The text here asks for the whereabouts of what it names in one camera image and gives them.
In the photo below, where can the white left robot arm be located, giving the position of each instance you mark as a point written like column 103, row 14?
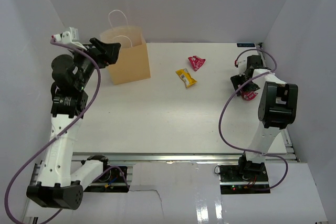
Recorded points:
column 57, row 186

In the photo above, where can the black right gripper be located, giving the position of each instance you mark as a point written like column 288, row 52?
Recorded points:
column 238, row 80

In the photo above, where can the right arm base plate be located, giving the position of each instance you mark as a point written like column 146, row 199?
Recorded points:
column 232, row 182

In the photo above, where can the yellow snack bar packet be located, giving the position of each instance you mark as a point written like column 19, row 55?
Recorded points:
column 185, row 76

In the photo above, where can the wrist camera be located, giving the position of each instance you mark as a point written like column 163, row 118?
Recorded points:
column 240, row 64
column 69, row 37

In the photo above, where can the aluminium table edge rail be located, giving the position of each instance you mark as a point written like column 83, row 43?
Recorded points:
column 173, row 157

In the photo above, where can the red small snack packet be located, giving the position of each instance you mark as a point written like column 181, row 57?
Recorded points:
column 248, row 95

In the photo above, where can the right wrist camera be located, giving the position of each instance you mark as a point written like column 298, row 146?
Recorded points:
column 240, row 64

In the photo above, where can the brown paper bag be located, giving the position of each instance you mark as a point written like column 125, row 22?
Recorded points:
column 133, row 61

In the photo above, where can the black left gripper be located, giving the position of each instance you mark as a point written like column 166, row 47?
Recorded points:
column 109, row 52

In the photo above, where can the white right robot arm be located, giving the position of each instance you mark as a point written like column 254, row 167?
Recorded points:
column 277, row 109

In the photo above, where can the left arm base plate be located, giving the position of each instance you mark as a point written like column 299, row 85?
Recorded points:
column 111, row 182

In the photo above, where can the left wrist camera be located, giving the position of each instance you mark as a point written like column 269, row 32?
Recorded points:
column 69, row 37

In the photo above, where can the pink snack packet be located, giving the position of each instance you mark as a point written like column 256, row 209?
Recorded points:
column 196, row 62

